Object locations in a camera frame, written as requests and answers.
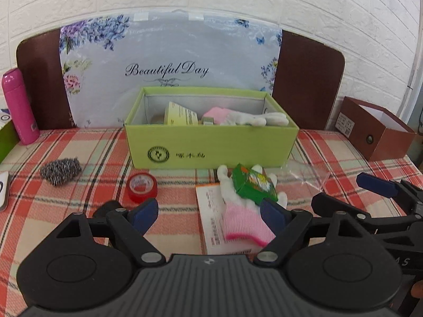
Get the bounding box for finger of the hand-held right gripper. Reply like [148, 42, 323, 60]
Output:
[356, 172, 423, 212]
[311, 193, 375, 230]

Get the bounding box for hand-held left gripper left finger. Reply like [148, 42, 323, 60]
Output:
[49, 198, 166, 267]

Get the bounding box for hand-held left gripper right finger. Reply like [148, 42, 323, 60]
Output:
[254, 200, 371, 266]

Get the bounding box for red tape roll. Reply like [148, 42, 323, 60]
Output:
[127, 173, 159, 203]

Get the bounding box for white glove pink cuff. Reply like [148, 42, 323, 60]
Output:
[201, 106, 289, 127]
[216, 164, 289, 248]

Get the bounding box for clear plastic bag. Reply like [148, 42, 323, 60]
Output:
[284, 160, 331, 193]

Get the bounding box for green printed box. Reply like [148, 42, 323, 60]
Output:
[231, 163, 279, 205]

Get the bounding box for white red-print packet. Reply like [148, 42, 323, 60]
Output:
[195, 183, 265, 255]

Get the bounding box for steel wool scrubber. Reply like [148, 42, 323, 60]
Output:
[40, 158, 82, 186]

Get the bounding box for light green cardboard box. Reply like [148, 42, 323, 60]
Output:
[124, 87, 300, 170]

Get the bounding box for yellow box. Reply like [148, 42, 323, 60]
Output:
[164, 101, 199, 127]

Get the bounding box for brown cardboard box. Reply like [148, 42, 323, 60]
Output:
[334, 96, 417, 162]

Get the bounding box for plaid blanket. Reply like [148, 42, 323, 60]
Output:
[0, 127, 423, 317]

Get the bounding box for brown wooden headboard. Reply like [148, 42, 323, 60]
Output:
[16, 28, 346, 131]

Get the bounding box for white round-button device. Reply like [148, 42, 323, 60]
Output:
[0, 171, 11, 212]

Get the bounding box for dark green open box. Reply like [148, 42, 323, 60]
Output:
[0, 107, 19, 164]

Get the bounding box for pink thermos bottle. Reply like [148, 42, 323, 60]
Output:
[2, 68, 40, 145]

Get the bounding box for floral printed plastic bag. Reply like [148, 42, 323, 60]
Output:
[59, 11, 284, 129]

